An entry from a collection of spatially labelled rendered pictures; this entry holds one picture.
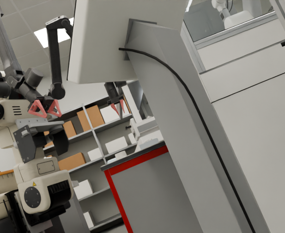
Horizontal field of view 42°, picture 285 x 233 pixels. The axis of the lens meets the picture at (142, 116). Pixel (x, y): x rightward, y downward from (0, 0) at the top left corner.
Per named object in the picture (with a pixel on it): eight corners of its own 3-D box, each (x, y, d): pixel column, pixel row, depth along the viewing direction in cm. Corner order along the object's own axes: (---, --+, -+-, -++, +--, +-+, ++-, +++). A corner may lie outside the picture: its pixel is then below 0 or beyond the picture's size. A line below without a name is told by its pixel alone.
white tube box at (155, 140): (141, 150, 236) (138, 145, 237) (142, 150, 244) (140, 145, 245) (158, 143, 235) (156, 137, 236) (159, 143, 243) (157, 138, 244)
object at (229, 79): (211, 102, 166) (198, 73, 168) (178, 131, 266) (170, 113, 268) (390, 29, 176) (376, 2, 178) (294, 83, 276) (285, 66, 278)
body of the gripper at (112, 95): (124, 97, 213) (119, 85, 214) (107, 103, 212) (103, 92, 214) (124, 99, 220) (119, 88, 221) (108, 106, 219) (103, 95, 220)
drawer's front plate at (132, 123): (137, 137, 202) (130, 119, 204) (136, 142, 231) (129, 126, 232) (140, 136, 202) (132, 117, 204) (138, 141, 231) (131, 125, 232)
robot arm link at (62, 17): (42, 15, 195) (43, 18, 187) (68, 15, 199) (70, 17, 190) (50, 94, 214) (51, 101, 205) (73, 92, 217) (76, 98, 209)
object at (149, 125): (139, 133, 204) (135, 123, 205) (137, 138, 229) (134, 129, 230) (204, 107, 208) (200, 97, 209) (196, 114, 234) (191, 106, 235)
